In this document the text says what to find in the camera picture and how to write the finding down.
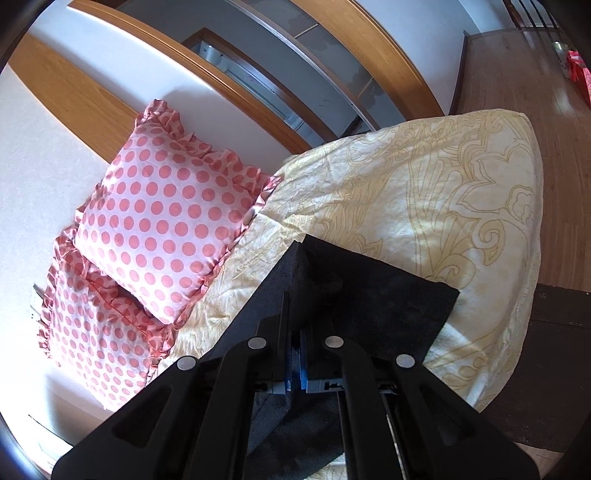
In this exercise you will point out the red bag on floor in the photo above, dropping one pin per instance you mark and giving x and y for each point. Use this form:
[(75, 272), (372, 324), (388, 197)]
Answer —
[(579, 74)]

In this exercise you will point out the pink polka dot pillow right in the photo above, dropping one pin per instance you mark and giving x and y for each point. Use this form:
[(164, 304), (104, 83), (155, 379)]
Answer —
[(168, 212)]

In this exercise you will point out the pink polka dot pillow left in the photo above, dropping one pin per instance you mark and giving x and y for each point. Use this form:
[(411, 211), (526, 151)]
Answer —
[(94, 328)]

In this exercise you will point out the pink polka dot pillow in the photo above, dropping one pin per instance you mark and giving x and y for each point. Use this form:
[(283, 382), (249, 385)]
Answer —
[(94, 328), (168, 212)]

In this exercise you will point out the wooden door frame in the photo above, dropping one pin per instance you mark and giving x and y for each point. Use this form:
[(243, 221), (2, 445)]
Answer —
[(264, 78)]

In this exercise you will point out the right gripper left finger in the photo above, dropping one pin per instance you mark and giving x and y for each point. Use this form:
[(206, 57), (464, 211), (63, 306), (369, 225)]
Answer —
[(193, 421)]

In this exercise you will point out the black pants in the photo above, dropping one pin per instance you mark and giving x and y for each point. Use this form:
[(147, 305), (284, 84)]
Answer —
[(294, 436)]

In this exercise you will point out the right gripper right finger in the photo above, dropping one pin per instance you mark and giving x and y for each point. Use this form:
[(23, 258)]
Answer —
[(399, 421)]

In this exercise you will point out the cream patterned bed cover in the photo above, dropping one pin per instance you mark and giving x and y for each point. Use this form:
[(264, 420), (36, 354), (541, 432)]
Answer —
[(456, 200)]

